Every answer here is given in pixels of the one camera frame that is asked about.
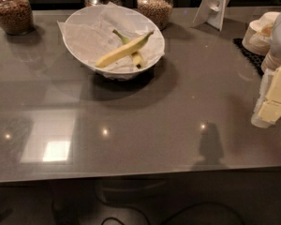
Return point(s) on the paper cup stack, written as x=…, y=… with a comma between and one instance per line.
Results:
x=270, y=62
x=257, y=36

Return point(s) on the white paper liner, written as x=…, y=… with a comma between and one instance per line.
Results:
x=93, y=38

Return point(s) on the white folded card stand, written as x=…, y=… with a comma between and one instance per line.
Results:
x=211, y=12

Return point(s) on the left glass jar with grains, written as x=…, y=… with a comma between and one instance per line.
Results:
x=16, y=17

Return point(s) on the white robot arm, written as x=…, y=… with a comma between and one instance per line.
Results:
x=275, y=39

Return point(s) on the right glass jar with grains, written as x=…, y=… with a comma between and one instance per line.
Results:
x=158, y=11

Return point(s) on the black rubber mat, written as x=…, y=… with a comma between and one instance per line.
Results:
x=254, y=59

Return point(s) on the long yellow banana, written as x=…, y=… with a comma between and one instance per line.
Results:
x=133, y=46

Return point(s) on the white bowl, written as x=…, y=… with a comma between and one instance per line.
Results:
x=84, y=19

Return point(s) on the glass jar with grains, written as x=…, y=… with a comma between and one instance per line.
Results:
x=158, y=11
x=16, y=17

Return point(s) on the upper paper cup stack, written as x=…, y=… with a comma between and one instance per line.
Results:
x=257, y=36

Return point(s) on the short green-stemmed banana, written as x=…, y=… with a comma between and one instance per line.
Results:
x=137, y=58

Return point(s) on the lower paper cup stack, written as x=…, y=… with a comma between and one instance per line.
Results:
x=270, y=62

